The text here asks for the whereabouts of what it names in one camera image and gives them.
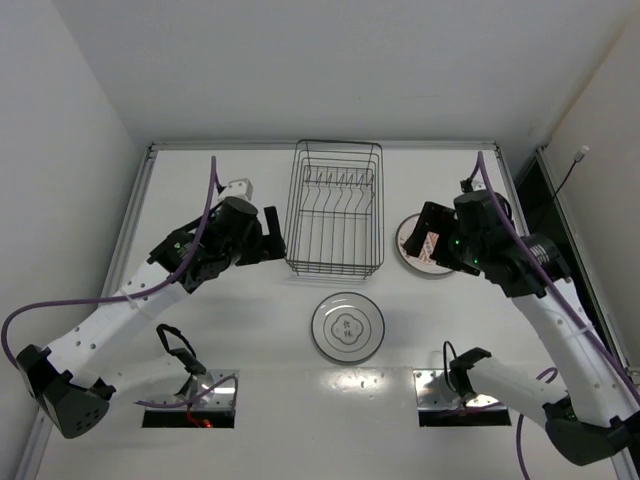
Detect metal wire dish rack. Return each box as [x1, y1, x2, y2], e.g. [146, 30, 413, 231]
[284, 139, 385, 279]

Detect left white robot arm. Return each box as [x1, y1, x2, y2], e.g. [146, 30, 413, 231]
[16, 196, 286, 439]

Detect white plate thin dark rim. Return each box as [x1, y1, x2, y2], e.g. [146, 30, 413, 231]
[310, 292, 386, 365]

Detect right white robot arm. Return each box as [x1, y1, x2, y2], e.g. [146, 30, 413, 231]
[403, 190, 639, 466]

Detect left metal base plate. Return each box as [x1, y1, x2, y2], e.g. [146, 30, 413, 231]
[136, 370, 239, 414]

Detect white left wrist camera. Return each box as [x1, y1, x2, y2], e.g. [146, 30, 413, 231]
[217, 178, 253, 202]

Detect black wire white connector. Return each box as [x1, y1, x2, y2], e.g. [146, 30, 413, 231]
[551, 145, 590, 202]

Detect white plate red characters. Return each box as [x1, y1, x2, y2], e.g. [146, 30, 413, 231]
[395, 213, 454, 277]

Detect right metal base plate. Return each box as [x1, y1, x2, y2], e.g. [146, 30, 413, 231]
[413, 369, 506, 415]

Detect metal base plate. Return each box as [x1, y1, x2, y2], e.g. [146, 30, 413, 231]
[413, 369, 506, 415]
[136, 370, 239, 414]

